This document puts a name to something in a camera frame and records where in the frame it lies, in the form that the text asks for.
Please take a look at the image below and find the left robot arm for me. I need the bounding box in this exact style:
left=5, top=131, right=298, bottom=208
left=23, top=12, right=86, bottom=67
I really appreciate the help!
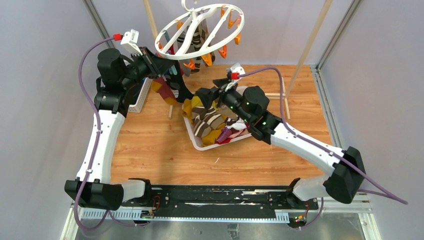
left=64, top=47, right=174, bottom=211

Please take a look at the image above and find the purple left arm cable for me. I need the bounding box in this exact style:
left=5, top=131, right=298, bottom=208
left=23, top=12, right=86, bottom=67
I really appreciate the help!
left=72, top=35, right=147, bottom=232

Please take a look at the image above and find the red sock in basket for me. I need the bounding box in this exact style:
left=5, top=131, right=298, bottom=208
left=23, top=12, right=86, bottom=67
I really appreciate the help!
left=215, top=130, right=252, bottom=145

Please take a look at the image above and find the white round clip hanger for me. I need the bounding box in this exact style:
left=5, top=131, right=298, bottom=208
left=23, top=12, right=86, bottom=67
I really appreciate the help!
left=154, top=0, right=246, bottom=69

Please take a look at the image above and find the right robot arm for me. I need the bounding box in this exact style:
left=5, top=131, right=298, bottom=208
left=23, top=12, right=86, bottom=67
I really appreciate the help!
left=195, top=79, right=365, bottom=209

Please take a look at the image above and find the purple sock in basket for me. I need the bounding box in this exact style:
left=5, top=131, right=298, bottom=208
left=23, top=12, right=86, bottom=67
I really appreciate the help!
left=215, top=127, right=233, bottom=144

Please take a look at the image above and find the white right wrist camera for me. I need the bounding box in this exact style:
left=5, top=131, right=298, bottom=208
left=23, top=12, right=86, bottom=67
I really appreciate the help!
left=224, top=63, right=246, bottom=91

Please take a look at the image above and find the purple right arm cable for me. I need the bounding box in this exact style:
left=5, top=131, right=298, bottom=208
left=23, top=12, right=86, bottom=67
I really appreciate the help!
left=238, top=66, right=409, bottom=230

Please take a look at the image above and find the brown white striped sock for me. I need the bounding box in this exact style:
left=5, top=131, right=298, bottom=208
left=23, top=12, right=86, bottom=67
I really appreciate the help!
left=191, top=106, right=227, bottom=138

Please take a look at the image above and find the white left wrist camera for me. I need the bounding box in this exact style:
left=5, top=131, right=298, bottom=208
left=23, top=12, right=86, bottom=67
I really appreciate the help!
left=120, top=29, right=142, bottom=55

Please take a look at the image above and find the small white perforated basket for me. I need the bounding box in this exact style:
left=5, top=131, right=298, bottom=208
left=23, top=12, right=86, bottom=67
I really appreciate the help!
left=128, top=77, right=152, bottom=113

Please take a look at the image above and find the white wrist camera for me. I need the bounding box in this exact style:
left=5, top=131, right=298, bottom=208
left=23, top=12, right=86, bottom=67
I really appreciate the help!
left=224, top=63, right=246, bottom=91
left=120, top=29, right=142, bottom=55

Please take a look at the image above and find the mustard yellow sock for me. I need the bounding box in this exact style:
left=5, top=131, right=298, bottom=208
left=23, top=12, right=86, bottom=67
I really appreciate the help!
left=182, top=96, right=217, bottom=121

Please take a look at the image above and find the purple maroon mustard hanging sock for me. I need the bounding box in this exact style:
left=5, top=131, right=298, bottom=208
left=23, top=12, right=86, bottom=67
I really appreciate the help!
left=151, top=76, right=179, bottom=106

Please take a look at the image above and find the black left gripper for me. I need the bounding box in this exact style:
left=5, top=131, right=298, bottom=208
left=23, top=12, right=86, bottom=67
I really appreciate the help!
left=120, top=46, right=174, bottom=89

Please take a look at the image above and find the white sock basket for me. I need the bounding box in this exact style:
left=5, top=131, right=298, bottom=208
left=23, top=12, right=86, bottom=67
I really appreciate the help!
left=181, top=104, right=247, bottom=151

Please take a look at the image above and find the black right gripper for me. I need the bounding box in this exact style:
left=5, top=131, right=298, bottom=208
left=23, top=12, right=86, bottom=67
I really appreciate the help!
left=195, top=78, right=251, bottom=124

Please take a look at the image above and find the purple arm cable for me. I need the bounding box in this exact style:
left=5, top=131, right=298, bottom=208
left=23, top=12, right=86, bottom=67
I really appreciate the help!
left=72, top=35, right=147, bottom=232
left=238, top=66, right=409, bottom=230

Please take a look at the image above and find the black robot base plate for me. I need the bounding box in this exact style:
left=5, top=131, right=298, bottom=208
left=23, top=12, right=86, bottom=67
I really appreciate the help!
left=122, top=184, right=319, bottom=220

